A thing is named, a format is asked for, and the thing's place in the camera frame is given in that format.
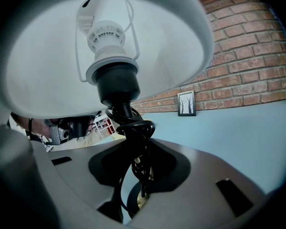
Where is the white shade table lamp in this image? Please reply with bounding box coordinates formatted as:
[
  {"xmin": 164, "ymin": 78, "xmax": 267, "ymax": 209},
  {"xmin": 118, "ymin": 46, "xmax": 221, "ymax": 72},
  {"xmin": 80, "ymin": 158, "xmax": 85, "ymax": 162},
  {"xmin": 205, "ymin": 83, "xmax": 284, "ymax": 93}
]
[{"xmin": 0, "ymin": 0, "xmax": 215, "ymax": 220}]

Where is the black picture frame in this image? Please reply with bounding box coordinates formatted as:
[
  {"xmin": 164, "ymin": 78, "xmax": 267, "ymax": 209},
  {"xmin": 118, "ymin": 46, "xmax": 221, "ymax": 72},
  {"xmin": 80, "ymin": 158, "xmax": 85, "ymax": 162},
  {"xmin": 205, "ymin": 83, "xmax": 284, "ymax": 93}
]
[{"xmin": 177, "ymin": 90, "xmax": 197, "ymax": 117}]

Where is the red object under table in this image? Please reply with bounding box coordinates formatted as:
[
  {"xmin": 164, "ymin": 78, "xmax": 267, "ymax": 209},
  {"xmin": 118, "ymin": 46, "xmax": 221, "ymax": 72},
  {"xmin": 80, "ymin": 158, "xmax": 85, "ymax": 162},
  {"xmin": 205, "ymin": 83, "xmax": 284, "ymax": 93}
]
[{"xmin": 104, "ymin": 119, "xmax": 115, "ymax": 135}]

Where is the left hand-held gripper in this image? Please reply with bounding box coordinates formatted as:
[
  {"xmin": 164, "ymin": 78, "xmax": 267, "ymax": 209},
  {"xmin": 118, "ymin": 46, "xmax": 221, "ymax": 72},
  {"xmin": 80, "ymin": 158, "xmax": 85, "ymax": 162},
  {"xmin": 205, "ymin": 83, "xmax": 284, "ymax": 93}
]
[{"xmin": 44, "ymin": 115, "xmax": 96, "ymax": 146}]

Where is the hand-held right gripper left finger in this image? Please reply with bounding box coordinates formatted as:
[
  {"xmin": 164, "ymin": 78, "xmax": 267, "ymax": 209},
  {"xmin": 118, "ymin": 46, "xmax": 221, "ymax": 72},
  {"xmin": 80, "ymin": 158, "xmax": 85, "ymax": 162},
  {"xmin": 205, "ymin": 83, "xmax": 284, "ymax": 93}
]
[{"xmin": 32, "ymin": 139, "xmax": 132, "ymax": 229}]

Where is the person's left forearm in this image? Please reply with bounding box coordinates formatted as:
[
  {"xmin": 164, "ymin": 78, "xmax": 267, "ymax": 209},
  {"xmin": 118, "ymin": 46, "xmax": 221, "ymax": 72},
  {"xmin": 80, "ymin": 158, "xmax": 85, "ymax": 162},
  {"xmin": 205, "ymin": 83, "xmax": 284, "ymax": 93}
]
[{"xmin": 10, "ymin": 113, "xmax": 51, "ymax": 138}]

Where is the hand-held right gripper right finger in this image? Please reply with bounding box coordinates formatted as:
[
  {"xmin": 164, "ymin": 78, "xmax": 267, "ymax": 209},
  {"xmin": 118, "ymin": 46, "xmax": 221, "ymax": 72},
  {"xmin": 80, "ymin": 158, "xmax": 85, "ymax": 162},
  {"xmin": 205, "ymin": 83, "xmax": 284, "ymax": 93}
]
[{"xmin": 128, "ymin": 138, "xmax": 265, "ymax": 229}]

